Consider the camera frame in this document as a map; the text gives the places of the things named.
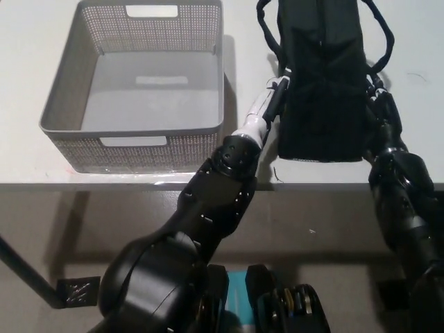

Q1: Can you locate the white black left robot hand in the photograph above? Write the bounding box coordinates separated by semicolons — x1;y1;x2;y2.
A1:
246;70;293;123

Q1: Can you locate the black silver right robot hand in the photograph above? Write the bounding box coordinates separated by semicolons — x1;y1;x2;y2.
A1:
364;72;405;152

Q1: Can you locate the black fabric backpack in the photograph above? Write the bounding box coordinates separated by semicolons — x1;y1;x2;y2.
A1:
255;0;396;164

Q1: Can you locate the grey perforated plastic basket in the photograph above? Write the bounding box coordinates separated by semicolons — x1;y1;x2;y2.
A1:
38;0;225;174

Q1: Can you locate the clear tape strip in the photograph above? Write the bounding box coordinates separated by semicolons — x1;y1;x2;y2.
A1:
71;166;198;185

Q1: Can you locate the black teal robot body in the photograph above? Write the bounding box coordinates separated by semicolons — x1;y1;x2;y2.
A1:
204;263;330;333

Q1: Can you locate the black table leg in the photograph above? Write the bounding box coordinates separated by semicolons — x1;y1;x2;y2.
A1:
0;234;67;309

